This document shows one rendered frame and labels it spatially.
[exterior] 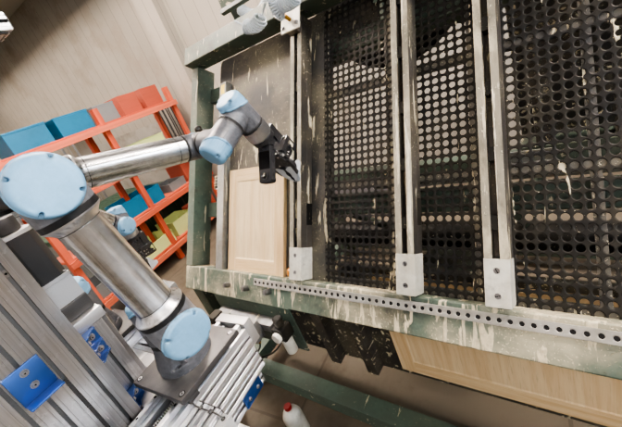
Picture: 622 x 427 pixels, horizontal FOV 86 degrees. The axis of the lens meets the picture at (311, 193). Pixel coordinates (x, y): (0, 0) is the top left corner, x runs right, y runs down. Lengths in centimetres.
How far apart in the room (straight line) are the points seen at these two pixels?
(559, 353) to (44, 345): 122
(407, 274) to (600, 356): 46
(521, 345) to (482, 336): 9
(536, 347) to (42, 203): 111
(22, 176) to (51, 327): 47
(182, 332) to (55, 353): 35
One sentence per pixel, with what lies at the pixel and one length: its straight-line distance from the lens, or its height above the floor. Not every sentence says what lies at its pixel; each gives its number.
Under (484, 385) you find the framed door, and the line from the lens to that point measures 167.
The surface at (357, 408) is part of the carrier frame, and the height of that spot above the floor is 18.
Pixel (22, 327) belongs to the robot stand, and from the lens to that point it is 105.
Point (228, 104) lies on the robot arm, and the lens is 92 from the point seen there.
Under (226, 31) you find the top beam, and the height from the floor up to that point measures 190.
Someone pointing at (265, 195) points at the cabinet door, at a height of 118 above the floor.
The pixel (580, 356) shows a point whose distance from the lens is 106.
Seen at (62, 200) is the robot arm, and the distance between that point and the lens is 73.
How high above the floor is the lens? 166
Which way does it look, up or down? 21 degrees down
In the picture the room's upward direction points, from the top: 22 degrees counter-clockwise
